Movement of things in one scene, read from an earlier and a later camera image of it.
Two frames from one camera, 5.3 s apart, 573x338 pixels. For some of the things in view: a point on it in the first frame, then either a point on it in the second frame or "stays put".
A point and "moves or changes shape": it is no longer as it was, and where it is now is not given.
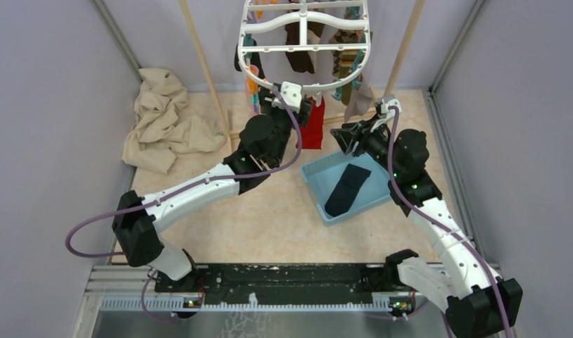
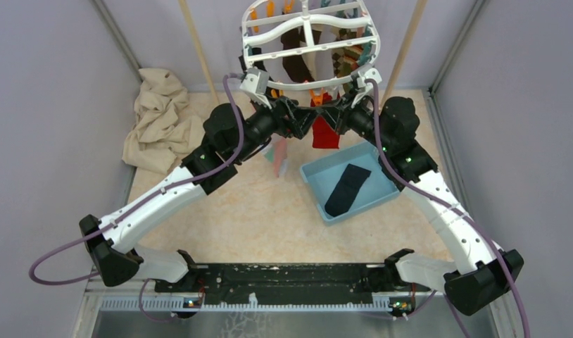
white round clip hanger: (304, 26) moves or changes shape
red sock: (311, 134) moves or changes shape
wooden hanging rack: (395, 74) stays put
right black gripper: (346, 136) → (338, 117)
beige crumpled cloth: (162, 129) stays put
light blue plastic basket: (322, 175) stays put
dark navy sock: (341, 198) stays put
